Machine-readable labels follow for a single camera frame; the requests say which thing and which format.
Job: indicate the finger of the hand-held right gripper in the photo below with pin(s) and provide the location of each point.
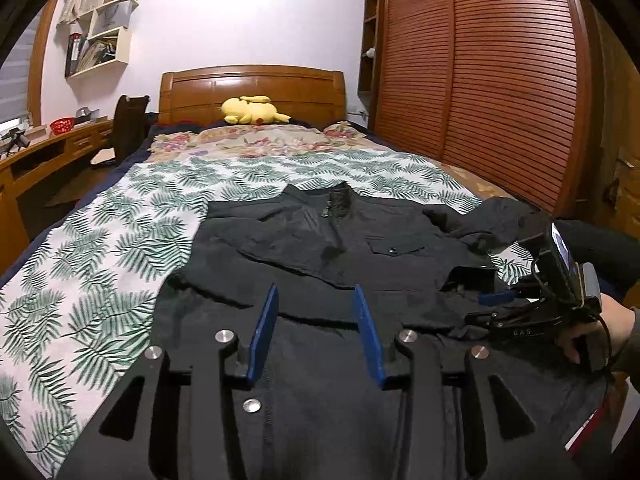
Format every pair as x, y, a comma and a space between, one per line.
482, 319
495, 298

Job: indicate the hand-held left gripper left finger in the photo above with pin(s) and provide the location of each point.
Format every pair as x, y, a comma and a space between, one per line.
262, 330

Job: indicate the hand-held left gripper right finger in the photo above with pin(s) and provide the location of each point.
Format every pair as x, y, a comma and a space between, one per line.
367, 330

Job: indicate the black jacket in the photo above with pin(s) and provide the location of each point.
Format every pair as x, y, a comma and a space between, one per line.
350, 240

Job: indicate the person's right forearm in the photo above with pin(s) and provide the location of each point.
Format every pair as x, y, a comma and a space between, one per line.
631, 345

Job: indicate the person's right hand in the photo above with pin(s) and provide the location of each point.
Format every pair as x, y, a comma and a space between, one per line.
612, 320

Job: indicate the person's dark clothing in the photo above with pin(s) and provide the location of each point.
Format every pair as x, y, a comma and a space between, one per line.
600, 245

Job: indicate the golden brown blanket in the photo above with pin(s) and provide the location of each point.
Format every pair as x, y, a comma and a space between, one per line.
475, 180

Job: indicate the leaf print bed sheet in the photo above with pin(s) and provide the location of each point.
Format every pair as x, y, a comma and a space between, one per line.
115, 270

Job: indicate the floral pillow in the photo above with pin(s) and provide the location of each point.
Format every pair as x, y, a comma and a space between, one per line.
260, 140

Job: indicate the wooden slatted wardrobe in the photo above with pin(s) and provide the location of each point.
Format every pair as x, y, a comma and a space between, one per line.
480, 75

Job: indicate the yellow plush toy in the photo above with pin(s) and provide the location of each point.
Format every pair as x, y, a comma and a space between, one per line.
250, 110

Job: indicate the brown chair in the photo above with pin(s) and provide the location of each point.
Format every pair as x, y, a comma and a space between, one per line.
127, 125

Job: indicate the wooden bed headboard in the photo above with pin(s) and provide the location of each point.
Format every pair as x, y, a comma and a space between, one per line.
200, 90

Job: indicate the wooden desk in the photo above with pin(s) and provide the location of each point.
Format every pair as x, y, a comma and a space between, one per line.
45, 155

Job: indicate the red basket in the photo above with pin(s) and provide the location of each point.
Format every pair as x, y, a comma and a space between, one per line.
62, 125

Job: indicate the narrow wooden shelf unit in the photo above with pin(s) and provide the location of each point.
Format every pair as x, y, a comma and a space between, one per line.
367, 25

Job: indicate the black tripod device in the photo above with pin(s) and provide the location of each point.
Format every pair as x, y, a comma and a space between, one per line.
14, 139

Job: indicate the black binders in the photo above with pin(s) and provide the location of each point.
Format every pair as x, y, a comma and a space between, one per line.
73, 54

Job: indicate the grey window blind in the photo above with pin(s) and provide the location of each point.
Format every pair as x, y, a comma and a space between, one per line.
12, 85

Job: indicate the white wall shelf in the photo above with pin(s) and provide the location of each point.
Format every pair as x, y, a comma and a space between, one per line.
107, 45

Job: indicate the wooden window frame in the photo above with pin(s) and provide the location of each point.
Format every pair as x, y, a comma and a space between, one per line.
37, 70

